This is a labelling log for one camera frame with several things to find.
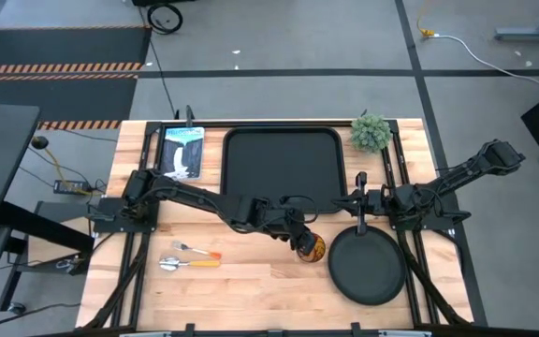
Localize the grey desk leg foot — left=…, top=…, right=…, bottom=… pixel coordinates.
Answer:
left=493, top=0, right=539, bottom=43

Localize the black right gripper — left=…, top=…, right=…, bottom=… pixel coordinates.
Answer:
left=331, top=171, right=386, bottom=237

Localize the fork with orange handle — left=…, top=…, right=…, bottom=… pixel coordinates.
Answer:
left=171, top=240, right=223, bottom=261

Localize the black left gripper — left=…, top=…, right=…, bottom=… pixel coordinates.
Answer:
left=269, top=210, right=318, bottom=256

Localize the thin yellow cable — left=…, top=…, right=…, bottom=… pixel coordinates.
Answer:
left=44, top=148, right=94, bottom=196

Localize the thin black floor cable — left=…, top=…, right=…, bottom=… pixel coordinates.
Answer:
left=136, top=7, right=179, bottom=121

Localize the black round plate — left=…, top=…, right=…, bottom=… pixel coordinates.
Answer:
left=328, top=224, right=408, bottom=307

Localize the black hazard-striped floor mat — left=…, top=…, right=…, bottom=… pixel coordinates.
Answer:
left=0, top=74, right=140, bottom=131
left=0, top=25, right=153, bottom=76

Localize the black metal stand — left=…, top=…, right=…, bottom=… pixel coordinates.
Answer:
left=0, top=200, right=96, bottom=324

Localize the yellow cable with plug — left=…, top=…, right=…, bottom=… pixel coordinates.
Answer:
left=415, top=0, right=437, bottom=38

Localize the coiled black cable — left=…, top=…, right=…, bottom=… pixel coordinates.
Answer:
left=146, top=2, right=185, bottom=37

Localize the amber patterned cup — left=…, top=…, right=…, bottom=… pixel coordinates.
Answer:
left=296, top=232, right=328, bottom=264

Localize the black power adapter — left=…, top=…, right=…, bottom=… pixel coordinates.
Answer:
left=52, top=179, right=89, bottom=196

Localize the waterfall picture book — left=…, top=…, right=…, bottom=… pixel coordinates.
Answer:
left=159, top=125, right=206, bottom=182

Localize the silver bar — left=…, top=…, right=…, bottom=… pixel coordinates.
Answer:
left=379, top=330, right=432, bottom=337
left=119, top=330, right=173, bottom=337

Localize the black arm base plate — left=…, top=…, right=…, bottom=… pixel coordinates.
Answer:
left=92, top=196, right=159, bottom=234
left=390, top=205, right=473, bottom=232

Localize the green artificial potted plant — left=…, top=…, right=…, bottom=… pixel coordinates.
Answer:
left=349, top=113, right=393, bottom=154

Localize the spoon with yellow handle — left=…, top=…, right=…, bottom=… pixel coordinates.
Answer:
left=158, top=256, right=222, bottom=272

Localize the silver carabiner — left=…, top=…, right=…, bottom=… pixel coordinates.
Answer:
left=55, top=255, right=83, bottom=273

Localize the black aluminium rig frame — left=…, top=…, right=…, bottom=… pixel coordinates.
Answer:
left=80, top=119, right=488, bottom=337

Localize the black rectangular plastic tray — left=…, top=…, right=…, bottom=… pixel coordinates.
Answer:
left=220, top=125, right=349, bottom=215

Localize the white floor cable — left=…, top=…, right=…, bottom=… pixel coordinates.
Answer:
left=432, top=33, right=539, bottom=98

